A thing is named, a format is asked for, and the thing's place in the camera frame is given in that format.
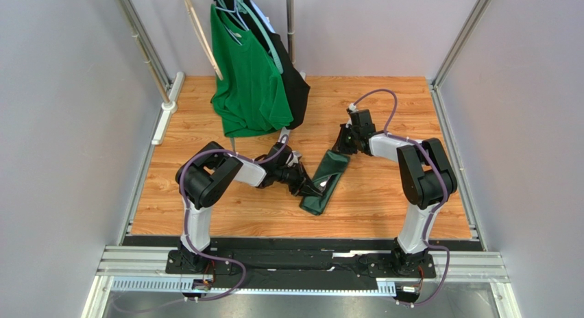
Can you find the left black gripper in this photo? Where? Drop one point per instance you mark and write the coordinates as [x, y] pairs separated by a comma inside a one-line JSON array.
[[308, 188]]

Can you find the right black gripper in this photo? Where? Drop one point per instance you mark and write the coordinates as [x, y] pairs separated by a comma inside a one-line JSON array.
[[345, 139]]

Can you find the dark green cloth napkin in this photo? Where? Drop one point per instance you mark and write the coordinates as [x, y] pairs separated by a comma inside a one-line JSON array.
[[328, 174]]

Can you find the silver fork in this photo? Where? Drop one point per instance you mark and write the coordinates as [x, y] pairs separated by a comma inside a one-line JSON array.
[[323, 184]]

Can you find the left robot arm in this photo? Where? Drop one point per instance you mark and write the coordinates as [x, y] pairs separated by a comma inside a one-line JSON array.
[[206, 177]]

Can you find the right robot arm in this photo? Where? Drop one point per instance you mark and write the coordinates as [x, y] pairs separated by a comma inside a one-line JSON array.
[[427, 178]]

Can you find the white clothes rack base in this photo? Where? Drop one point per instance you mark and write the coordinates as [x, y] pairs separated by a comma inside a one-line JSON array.
[[284, 132]]

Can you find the black t-shirt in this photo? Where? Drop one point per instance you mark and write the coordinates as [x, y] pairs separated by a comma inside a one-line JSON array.
[[296, 89]]

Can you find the green t-shirt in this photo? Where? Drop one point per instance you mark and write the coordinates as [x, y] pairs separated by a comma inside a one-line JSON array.
[[250, 98]]

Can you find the metal rack pole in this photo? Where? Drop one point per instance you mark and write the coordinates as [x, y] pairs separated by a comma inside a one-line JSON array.
[[290, 29]]

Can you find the teal clothes hanger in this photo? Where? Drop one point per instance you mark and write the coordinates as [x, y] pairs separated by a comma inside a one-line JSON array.
[[248, 16]]

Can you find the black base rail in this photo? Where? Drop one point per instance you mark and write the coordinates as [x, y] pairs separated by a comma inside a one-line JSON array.
[[304, 264]]

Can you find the white corner pole bracket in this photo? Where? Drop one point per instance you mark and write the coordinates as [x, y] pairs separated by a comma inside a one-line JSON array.
[[168, 109]]

